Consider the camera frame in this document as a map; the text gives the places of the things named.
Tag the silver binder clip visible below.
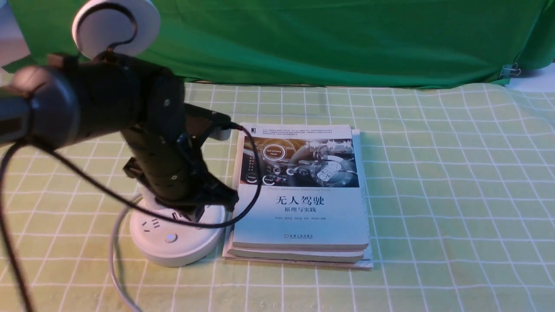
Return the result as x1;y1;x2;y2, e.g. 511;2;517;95
498;63;522;80

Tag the bottom thin blue book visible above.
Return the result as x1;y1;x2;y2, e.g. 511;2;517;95
222;129;374;270

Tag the green checkered tablecloth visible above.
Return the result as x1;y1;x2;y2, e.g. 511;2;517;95
3;84;555;312

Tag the middle white book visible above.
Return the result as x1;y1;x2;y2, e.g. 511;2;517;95
227;128;366;263

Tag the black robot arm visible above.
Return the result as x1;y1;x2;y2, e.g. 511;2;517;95
1;54;238;223

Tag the grey lamp power cord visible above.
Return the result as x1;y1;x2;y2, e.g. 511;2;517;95
108;194;144;312

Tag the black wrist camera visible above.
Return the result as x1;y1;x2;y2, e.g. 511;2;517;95
177;103;232;147

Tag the green backdrop cloth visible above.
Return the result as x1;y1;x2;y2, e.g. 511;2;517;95
2;0;555;89

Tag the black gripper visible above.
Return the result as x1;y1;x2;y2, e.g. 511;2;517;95
154;172;238;224

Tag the top white driving book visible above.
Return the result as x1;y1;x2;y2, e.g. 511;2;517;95
233;123;370;250

